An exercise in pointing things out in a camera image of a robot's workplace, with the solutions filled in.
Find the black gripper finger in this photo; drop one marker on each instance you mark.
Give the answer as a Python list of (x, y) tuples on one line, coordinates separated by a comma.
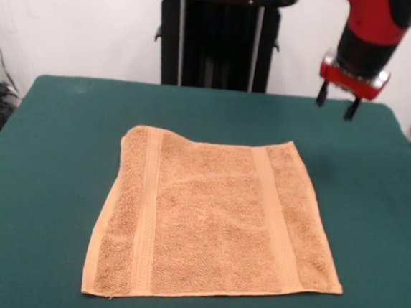
[(351, 108), (321, 94)]

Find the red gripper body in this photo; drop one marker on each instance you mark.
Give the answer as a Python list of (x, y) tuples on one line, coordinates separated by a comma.
[(348, 82)]

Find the orange terry towel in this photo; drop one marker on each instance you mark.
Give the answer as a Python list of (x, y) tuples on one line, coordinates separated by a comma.
[(214, 219)]

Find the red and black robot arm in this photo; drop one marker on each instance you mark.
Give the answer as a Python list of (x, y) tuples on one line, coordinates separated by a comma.
[(374, 32)]

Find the dark green table cloth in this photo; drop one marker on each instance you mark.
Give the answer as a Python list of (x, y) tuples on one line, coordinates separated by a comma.
[(44, 183)]

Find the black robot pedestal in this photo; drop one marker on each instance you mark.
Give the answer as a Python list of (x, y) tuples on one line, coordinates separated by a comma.
[(218, 47)]

